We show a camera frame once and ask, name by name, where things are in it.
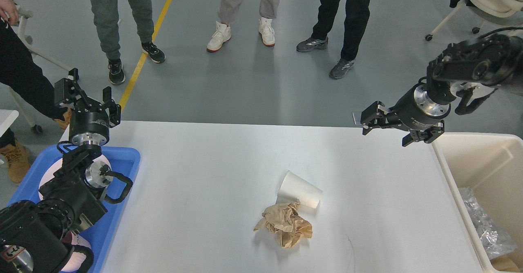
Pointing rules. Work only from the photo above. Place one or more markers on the brown paper ball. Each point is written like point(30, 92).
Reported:
point(284, 221)

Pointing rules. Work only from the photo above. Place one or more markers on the white side table corner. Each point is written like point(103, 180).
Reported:
point(7, 117)

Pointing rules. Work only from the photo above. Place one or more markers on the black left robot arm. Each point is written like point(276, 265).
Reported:
point(33, 234)

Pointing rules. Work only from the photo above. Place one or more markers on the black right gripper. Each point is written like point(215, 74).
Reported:
point(415, 111)

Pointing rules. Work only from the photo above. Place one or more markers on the pink mug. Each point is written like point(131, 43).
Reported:
point(76, 259)

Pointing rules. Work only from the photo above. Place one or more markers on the large brown paper sheet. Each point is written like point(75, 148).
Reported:
point(504, 263)

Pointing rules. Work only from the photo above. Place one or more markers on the aluminium foil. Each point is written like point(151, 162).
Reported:
point(494, 239)

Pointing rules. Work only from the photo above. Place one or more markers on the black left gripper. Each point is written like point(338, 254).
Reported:
point(86, 126)

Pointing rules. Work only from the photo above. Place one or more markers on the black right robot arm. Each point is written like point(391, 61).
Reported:
point(469, 70)

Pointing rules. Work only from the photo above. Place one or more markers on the white plastic bin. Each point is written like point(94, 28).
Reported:
point(492, 166)

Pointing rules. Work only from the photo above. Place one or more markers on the left clear floor tile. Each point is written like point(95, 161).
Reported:
point(357, 118)

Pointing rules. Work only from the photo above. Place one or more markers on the white paper cup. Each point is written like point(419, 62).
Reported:
point(293, 187)

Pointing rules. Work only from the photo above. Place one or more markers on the person with tan boots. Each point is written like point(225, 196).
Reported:
point(18, 71)

